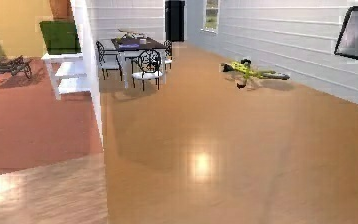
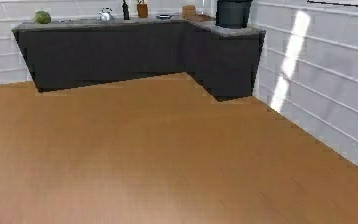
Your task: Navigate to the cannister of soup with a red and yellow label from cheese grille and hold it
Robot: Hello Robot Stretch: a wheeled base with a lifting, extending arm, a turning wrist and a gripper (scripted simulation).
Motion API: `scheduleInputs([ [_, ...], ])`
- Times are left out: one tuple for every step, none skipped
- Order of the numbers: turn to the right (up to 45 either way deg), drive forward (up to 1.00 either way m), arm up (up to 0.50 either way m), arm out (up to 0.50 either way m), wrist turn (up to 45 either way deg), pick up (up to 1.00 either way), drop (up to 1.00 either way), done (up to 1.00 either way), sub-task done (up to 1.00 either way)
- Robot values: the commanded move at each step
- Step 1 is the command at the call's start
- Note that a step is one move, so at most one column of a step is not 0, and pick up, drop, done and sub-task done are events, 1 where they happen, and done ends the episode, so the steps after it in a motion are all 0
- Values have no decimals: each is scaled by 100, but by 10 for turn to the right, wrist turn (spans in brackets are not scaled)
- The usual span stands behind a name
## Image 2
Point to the dark grey kitchen counter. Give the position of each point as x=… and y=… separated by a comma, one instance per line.
x=120, y=53

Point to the tan bread loaf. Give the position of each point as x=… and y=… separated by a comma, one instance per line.
x=188, y=11

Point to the brown knife block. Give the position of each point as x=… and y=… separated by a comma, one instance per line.
x=142, y=10

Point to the black round bin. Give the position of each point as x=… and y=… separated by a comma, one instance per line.
x=233, y=13

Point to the dark bottle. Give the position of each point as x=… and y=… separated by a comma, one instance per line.
x=125, y=11

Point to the silver kettle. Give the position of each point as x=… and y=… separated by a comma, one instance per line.
x=105, y=15

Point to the green round melon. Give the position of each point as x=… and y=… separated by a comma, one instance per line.
x=42, y=17

